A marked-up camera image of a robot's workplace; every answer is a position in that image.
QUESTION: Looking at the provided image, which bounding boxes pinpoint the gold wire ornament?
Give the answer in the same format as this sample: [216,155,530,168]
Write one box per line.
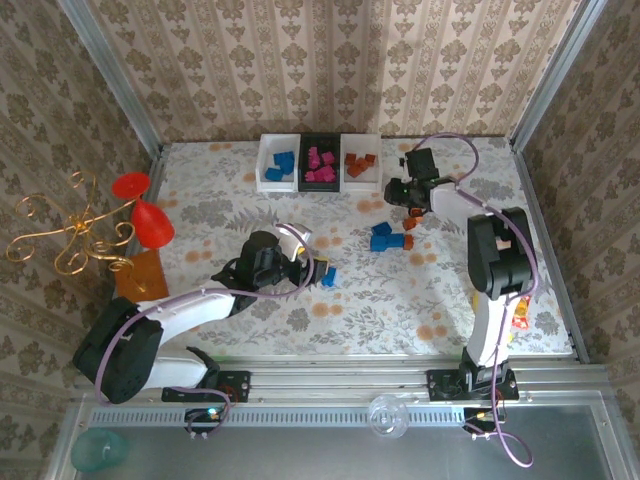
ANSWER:
[4,171,137,277]

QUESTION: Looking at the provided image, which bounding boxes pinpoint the aluminium side rail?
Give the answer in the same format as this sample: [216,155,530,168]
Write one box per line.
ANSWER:
[509,139,591,364]
[97,144,166,361]

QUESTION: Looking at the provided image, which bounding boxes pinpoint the aluminium frame post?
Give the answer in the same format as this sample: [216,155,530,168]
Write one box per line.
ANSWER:
[57,0,166,156]
[508,0,609,151]

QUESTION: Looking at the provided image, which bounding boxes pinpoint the black plastic bin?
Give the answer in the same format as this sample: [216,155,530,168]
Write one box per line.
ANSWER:
[298,132,344,194]

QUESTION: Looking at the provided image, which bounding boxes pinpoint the clear glass cup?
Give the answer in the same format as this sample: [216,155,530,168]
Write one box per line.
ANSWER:
[367,393,410,440]

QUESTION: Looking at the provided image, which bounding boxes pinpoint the grey metal sheet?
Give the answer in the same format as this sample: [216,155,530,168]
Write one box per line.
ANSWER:
[47,402,631,480]

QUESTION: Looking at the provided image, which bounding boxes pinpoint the long blue lego brick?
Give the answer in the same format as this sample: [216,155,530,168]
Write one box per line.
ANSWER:
[369,233,405,253]

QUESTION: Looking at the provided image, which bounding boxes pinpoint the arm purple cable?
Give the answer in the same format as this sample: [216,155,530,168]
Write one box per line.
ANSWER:
[412,132,541,469]
[93,222,317,439]

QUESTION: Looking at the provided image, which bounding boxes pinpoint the white plastic bin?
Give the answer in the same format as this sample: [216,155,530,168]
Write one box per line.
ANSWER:
[255,132,302,194]
[340,132,382,194]

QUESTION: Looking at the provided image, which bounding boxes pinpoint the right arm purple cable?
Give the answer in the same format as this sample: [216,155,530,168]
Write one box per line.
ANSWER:
[412,132,541,469]

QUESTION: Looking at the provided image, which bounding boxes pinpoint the long aluminium base rail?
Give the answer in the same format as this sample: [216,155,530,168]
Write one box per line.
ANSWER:
[74,355,609,404]

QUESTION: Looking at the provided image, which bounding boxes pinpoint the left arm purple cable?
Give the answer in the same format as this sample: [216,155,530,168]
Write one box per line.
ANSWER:
[93,222,317,439]

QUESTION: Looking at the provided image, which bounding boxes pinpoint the red plastic wine glass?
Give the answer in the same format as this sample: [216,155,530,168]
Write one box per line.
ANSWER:
[110,171,177,251]

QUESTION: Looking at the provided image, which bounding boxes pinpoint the slotted cable duct strip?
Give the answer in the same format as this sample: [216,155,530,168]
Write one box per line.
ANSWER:
[87,405,469,427]

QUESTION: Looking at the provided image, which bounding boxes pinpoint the orange square board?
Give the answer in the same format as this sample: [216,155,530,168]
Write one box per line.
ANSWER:
[113,249,170,302]

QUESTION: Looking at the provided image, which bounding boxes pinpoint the red snack packet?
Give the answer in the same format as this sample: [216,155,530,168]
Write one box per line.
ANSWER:
[508,293,533,331]

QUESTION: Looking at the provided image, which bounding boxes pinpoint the small circuit board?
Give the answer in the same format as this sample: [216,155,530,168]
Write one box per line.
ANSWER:
[184,406,225,435]
[462,406,503,437]

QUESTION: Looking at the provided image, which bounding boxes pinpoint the floral patterned tablecloth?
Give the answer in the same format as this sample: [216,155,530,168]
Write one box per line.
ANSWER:
[102,135,576,359]

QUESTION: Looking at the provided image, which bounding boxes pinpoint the teal translucent cup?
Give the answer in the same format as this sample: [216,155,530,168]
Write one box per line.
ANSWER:
[69,427,130,474]

